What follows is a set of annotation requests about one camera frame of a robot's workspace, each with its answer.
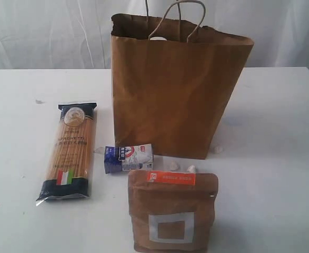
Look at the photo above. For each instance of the brown kraft stand-up pouch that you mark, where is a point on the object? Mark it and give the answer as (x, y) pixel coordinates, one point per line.
(171, 211)

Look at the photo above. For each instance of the yellow grain bottle white cap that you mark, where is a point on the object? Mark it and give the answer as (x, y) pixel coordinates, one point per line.
(158, 38)

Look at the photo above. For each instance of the brown paper bag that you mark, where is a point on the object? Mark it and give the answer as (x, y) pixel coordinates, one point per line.
(172, 94)

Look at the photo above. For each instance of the white crumpled scrap left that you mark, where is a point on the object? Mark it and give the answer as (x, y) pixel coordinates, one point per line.
(174, 166)

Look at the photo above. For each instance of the white crumpled scrap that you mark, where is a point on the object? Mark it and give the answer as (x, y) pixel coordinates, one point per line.
(192, 169)
(174, 166)

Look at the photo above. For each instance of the white crumpled scrap middle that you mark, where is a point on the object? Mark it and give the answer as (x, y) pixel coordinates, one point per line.
(192, 169)

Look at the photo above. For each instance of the clear tape piece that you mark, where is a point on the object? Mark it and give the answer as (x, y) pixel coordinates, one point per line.
(99, 150)

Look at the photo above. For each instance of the spaghetti pasta package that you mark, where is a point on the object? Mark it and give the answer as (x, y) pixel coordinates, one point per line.
(70, 165)

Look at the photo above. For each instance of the white backdrop curtain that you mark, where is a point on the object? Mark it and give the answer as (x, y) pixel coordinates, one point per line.
(76, 34)

